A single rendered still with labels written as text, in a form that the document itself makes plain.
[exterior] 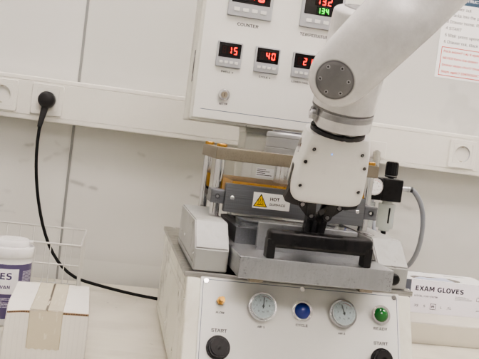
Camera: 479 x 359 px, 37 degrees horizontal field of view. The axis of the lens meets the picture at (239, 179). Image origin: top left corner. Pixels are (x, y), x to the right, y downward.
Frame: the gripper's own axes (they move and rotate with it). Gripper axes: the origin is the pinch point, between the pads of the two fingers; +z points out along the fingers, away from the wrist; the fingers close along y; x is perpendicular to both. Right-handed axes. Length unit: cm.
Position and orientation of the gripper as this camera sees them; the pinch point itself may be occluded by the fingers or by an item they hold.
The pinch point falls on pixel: (313, 229)
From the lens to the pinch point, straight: 103.1
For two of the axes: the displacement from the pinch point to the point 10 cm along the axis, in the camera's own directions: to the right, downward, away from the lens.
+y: 9.8, 1.2, 1.7
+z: -1.8, 9.1, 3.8
